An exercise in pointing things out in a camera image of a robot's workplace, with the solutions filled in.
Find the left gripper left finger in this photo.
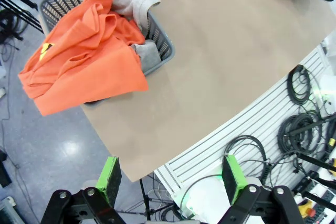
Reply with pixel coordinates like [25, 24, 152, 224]
[40, 156, 127, 224]

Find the grey plastic lattice basket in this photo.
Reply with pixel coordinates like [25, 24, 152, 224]
[39, 0, 176, 105]

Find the black coiled cable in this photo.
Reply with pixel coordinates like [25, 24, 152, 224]
[224, 134, 271, 183]
[277, 112, 324, 154]
[287, 64, 313, 106]

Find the orange t-shirt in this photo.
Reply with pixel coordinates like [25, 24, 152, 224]
[17, 0, 150, 116]

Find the red emergency stop button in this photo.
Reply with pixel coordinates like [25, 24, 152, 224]
[299, 199, 316, 217]

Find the black stand pole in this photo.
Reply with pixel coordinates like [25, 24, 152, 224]
[138, 178, 154, 222]

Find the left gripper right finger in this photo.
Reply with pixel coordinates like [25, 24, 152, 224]
[220, 155, 307, 224]

